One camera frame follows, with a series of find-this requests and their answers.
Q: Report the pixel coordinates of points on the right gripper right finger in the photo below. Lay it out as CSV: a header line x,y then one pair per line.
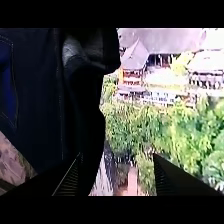
x,y
176,185

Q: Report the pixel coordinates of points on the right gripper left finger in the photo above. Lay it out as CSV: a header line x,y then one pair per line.
x,y
63,183

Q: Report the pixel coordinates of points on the dark blue jeans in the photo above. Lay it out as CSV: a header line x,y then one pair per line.
x,y
40,100

